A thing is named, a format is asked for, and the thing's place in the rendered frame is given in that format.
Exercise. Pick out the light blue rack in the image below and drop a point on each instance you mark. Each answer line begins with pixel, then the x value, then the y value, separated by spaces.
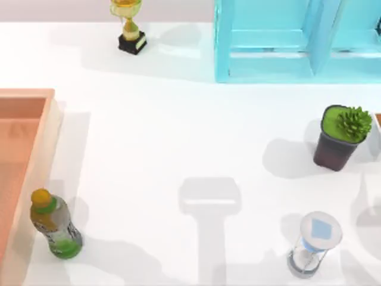
pixel 268 56

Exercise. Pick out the gold trophy with black base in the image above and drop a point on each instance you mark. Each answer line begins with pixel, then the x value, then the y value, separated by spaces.
pixel 130 28

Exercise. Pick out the green plant in dark pot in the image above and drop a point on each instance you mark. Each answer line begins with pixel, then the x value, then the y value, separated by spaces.
pixel 339 140

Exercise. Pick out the green bottle with orange cap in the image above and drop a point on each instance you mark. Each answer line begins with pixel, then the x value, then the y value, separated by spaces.
pixel 56 226

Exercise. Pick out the white and blue hourglass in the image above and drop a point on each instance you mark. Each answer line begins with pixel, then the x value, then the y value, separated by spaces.
pixel 315 241

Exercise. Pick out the shallow salmon-coloured box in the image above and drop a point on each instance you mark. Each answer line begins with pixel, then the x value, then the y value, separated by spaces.
pixel 21 155

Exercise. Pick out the white pot with brown inside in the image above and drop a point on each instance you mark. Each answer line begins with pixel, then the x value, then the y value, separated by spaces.
pixel 375 131

